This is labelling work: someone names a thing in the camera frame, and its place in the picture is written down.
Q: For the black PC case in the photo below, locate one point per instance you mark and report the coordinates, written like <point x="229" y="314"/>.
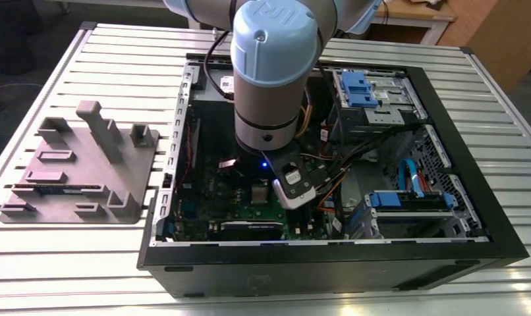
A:
<point x="335" y="270"/>

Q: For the blue plastic drive bracket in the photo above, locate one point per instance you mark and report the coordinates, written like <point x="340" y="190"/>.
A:
<point x="357" y="82"/>

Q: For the silver CPU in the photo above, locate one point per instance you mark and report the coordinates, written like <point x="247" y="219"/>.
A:
<point x="259" y="194"/>

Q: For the wooden desk white frame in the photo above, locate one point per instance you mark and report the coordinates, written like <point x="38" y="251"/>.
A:
<point x="423" y="13"/>

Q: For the green motherboard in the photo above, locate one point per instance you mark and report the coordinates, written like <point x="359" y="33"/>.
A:
<point x="204" y="197"/>

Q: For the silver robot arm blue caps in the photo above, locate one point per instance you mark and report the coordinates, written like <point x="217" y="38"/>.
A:
<point x="269" y="108"/>

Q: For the black graphics card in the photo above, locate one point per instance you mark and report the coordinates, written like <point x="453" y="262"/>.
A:
<point x="248" y="230"/>

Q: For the grey power supply unit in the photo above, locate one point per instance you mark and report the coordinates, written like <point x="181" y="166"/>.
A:
<point x="208" y="125"/>

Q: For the grey parts rack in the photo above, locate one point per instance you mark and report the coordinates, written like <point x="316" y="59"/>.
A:
<point x="89" y="184"/>

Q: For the wooden cabinet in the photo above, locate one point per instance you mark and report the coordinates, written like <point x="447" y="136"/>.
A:
<point x="511" y="33"/>

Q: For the hard disk in blue carrier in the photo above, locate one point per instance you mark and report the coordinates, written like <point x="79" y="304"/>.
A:
<point x="384" y="200"/>

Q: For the black table corner cap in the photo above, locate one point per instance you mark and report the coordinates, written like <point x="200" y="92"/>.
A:
<point x="465" y="50"/>
<point x="88" y="26"/>

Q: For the RAM stick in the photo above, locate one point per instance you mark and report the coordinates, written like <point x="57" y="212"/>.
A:
<point x="56" y="190"/>

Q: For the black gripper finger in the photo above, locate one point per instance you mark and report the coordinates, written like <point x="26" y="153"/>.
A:
<point x="228" y="164"/>

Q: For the RAM slot white clips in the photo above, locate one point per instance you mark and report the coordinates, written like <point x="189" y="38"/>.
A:
<point x="296" y="221"/>

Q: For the metal drive cage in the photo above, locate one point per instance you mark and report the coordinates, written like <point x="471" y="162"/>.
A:
<point x="415" y="214"/>
<point x="379" y="121"/>

